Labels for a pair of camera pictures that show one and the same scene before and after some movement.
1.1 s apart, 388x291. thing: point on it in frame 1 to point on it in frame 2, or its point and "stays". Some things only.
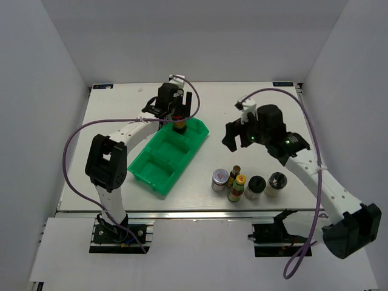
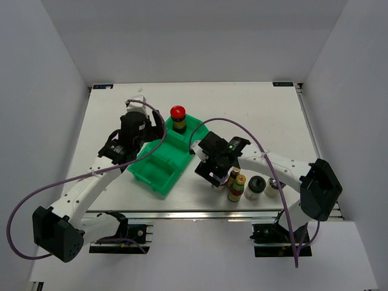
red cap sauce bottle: (179, 127) stays
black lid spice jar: (256, 185) stays
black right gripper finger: (247, 139) to (221, 181)
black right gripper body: (262, 136) to (213, 160)
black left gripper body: (172, 110) to (148, 136)
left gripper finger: (188, 105) to (160, 128)
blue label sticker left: (103, 86) stays
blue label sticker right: (282, 83) stays
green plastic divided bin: (165, 153) stays
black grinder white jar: (277, 181) stays
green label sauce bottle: (237, 188) stays
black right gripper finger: (232, 130) to (207, 172)
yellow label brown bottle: (234, 172) stays
